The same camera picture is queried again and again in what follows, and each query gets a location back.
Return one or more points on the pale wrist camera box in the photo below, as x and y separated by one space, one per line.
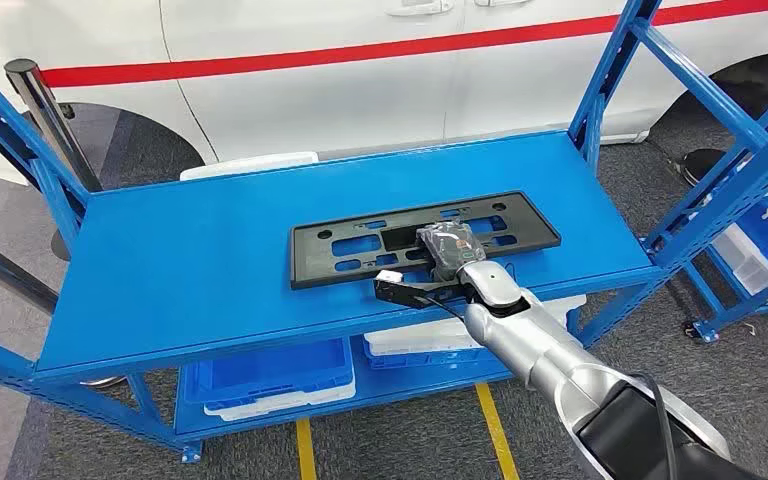
390 278

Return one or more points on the large blue metal shelf rack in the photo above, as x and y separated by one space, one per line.
192 265

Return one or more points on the black round stanchion base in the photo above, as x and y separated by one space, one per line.
702 169

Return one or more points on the blue wheeled shelf rack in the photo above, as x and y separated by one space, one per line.
703 301

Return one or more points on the black plastic plate frame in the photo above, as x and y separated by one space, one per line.
318 262

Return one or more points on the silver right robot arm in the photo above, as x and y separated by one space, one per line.
556 358

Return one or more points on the chrome stanchion post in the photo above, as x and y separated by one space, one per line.
46 112
6 272

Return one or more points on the white plastic bin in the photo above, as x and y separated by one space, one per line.
278 405
417 338
245 166
742 262

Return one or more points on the white car with red stripe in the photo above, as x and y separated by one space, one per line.
324 106

